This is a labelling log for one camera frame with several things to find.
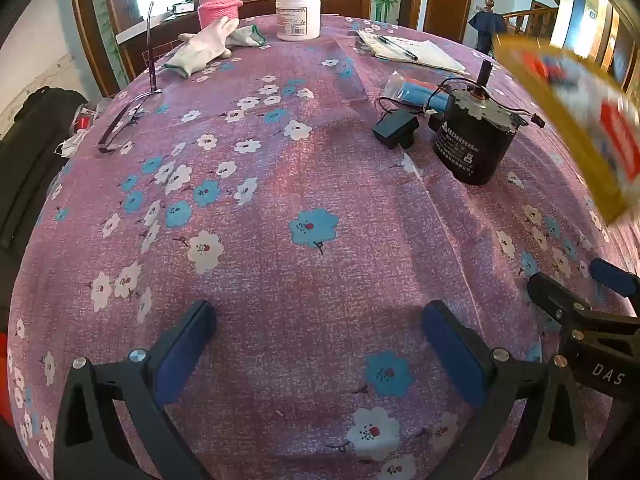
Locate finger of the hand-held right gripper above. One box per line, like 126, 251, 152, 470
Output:
590, 258, 640, 301
527, 272, 592, 333

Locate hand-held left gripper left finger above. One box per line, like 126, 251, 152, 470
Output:
52, 300, 218, 480

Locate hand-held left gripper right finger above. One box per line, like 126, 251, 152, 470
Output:
421, 300, 591, 480

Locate yellow tray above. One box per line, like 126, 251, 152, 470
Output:
492, 35, 640, 226

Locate black electric motor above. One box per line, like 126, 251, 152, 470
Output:
432, 60, 530, 187

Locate purple floral tablecloth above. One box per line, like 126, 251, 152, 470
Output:
7, 12, 640, 480

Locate small black adapter box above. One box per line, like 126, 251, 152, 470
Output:
371, 111, 421, 150

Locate white plastic bag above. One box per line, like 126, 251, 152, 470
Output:
57, 127, 88, 158

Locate blue packet in clear bag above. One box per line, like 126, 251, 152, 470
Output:
382, 70, 456, 111

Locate black bag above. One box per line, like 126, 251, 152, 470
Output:
0, 87, 96, 251

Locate white paper sheets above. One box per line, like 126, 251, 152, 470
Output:
356, 28, 467, 75

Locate wooden stair railing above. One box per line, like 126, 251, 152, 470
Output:
502, 2, 558, 36

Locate black pen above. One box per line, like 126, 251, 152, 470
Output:
376, 35, 419, 62

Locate purple-framed eyeglasses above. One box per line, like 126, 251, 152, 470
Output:
97, 1, 163, 153

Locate white work glove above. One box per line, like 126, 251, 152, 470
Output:
163, 16, 238, 79

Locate wooden door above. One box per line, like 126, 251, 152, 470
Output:
422, 0, 478, 43

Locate green-cuffed white glove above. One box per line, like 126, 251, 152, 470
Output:
225, 24, 271, 50

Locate pink knit-sleeved bottle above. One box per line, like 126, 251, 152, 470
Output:
197, 0, 244, 31

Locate wooden counter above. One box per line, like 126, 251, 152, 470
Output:
115, 0, 363, 61

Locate white plastic jar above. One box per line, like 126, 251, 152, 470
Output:
275, 0, 321, 42

